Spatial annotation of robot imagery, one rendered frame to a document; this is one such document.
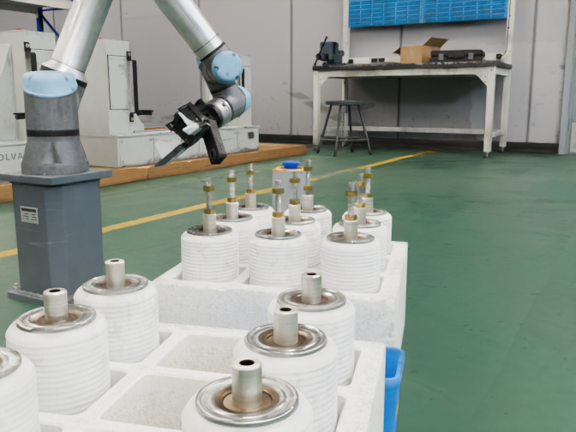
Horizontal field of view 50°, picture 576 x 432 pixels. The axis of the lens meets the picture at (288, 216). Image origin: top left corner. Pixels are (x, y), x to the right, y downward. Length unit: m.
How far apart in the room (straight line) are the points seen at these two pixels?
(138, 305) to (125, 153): 3.02
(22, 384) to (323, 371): 0.25
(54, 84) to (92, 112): 2.32
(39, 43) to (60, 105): 1.95
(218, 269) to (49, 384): 0.44
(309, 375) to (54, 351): 0.24
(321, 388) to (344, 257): 0.41
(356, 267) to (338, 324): 0.30
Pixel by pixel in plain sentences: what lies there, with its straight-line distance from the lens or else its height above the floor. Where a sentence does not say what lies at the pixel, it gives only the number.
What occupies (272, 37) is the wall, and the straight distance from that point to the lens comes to 6.85.
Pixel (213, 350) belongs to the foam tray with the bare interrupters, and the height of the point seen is 0.16.
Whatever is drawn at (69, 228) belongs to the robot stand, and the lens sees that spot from 1.49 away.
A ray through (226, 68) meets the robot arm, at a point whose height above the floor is 0.54.
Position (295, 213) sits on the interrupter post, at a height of 0.27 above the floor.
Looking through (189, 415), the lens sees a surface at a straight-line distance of 0.46.
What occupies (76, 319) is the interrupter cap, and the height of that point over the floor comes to 0.25.
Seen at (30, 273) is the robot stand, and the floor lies 0.07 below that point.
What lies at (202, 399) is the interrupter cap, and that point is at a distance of 0.47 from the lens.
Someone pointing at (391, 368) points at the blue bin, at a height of 0.09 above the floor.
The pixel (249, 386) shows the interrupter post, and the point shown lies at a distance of 0.46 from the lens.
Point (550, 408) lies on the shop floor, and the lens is 1.08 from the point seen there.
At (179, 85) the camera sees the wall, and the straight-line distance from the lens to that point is 7.57.
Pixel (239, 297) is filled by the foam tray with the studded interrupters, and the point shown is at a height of 0.17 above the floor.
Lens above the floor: 0.47
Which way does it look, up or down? 11 degrees down
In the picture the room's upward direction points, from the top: straight up
